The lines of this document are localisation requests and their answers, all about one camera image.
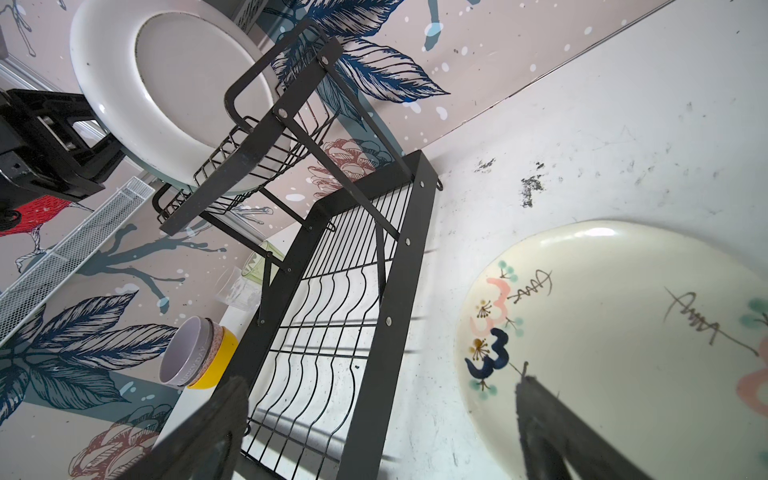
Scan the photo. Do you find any clear glass tumbler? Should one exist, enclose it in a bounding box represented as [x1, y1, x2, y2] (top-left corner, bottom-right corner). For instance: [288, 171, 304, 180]
[215, 267, 262, 313]

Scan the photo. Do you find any black two-tier dish rack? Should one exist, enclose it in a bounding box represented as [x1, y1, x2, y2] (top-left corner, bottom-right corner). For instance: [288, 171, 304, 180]
[156, 19, 441, 479]

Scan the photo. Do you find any pink floral pattern bowl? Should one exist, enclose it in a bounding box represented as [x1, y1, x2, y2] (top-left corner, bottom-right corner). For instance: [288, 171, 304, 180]
[186, 319, 224, 388]

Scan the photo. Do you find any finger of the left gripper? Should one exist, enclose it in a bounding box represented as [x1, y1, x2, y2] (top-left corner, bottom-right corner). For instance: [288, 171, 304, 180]
[1, 89, 123, 210]

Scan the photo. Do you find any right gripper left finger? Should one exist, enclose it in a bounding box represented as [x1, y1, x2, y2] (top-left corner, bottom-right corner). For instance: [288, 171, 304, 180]
[120, 377, 248, 480]

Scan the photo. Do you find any white wire mesh shelf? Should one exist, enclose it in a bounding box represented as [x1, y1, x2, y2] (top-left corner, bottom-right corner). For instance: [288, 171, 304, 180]
[1, 177, 155, 343]

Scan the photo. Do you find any white plate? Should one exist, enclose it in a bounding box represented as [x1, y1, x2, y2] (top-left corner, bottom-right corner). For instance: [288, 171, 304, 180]
[454, 220, 767, 479]
[70, 1, 263, 186]

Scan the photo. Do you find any green glass tumbler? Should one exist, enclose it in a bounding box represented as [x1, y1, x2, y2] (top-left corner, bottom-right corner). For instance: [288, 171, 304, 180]
[241, 250, 285, 286]

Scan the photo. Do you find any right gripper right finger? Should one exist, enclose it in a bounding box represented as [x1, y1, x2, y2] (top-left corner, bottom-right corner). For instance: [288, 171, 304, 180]
[516, 376, 648, 479]

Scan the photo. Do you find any yellow ceramic bowl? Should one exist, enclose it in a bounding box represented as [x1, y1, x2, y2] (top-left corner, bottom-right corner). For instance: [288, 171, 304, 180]
[189, 327, 238, 390]

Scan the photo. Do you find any lilac ceramic bowl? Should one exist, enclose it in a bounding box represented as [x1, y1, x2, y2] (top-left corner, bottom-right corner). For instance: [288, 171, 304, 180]
[159, 316, 213, 388]

